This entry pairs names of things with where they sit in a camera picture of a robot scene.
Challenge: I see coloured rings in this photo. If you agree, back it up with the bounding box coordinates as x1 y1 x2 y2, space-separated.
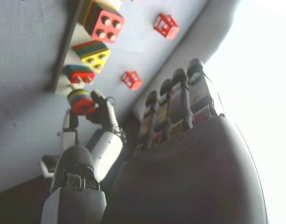
67 89 96 116

